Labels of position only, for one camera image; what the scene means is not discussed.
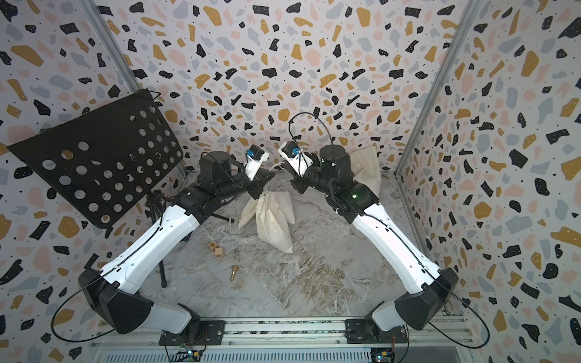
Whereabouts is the aluminium corner post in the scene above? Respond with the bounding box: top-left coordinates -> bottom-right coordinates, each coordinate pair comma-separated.
77,0 -> 140,93
394,0 -> 483,178

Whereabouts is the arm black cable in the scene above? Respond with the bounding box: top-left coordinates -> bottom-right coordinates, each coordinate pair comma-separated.
49,217 -> 164,343
287,111 -> 491,349

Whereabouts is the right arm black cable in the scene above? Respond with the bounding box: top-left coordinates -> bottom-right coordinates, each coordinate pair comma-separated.
287,111 -> 491,349

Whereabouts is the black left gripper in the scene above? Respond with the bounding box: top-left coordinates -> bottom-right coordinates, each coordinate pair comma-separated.
215,163 -> 276,204

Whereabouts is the aluminium corner post left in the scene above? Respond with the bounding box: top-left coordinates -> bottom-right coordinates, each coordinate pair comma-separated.
77,0 -> 140,93

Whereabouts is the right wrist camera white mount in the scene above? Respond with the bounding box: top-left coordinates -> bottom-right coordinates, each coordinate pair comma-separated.
278,140 -> 313,177

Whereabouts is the black perforated music stand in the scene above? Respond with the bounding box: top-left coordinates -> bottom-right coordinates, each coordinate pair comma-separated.
1,92 -> 183,296

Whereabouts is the aluminium corner post right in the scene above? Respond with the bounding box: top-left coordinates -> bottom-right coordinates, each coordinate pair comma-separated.
394,0 -> 483,178

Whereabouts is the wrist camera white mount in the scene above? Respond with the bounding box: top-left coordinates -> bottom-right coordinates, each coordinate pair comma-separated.
278,140 -> 313,177
245,145 -> 269,182

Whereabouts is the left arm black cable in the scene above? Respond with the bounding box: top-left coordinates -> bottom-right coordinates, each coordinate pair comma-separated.
49,217 -> 164,343

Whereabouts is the gold chess piece near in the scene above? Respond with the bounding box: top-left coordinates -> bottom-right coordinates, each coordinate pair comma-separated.
230,266 -> 239,281

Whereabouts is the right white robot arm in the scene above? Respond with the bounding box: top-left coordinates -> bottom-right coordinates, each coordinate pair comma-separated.
278,142 -> 458,331

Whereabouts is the green circuit board left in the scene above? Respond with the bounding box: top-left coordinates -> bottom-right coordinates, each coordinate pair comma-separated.
179,346 -> 204,362

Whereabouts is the cream soil bag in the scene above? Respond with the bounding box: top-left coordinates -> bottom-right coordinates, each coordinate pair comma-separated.
238,191 -> 295,254

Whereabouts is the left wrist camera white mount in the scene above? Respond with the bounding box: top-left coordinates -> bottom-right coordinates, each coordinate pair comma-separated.
245,145 -> 269,182

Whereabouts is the cream cloth bag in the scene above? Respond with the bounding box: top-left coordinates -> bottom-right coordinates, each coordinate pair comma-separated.
350,145 -> 381,197

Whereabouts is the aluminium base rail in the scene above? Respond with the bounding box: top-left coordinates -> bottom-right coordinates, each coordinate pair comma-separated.
88,315 -> 479,362

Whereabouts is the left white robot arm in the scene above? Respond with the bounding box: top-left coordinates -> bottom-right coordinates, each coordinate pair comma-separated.
79,145 -> 275,343

